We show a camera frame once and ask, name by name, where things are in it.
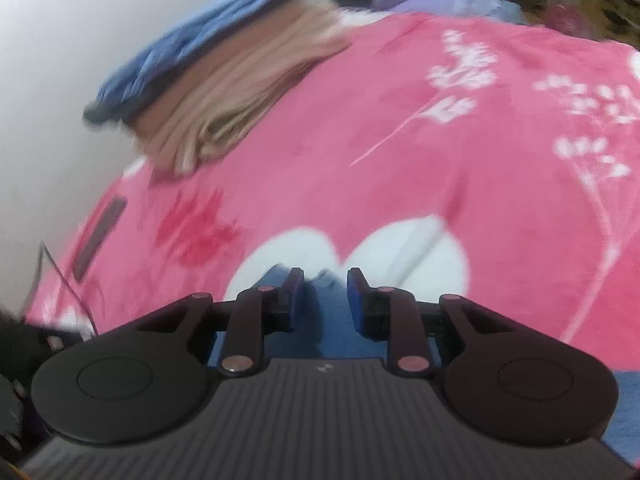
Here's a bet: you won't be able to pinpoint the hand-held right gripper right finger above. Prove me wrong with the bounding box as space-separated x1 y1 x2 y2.
346 266 518 377

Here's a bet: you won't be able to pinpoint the black cable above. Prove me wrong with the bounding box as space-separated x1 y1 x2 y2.
37 241 101 338

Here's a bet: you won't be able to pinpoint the pink floral blanket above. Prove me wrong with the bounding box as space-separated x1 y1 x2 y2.
25 10 640 361

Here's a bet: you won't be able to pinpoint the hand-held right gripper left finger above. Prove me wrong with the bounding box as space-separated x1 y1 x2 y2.
134 266 306 377

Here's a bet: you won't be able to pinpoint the black smartphone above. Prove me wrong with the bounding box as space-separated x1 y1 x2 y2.
71 196 129 282

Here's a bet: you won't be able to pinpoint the stack of folded clothes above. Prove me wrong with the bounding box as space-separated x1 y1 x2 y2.
125 0 351 176

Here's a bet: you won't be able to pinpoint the light blue folded garment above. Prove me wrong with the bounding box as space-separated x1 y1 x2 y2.
82 0 321 123

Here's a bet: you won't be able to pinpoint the light blue denim jeans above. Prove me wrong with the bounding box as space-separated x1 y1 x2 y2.
206 264 640 467

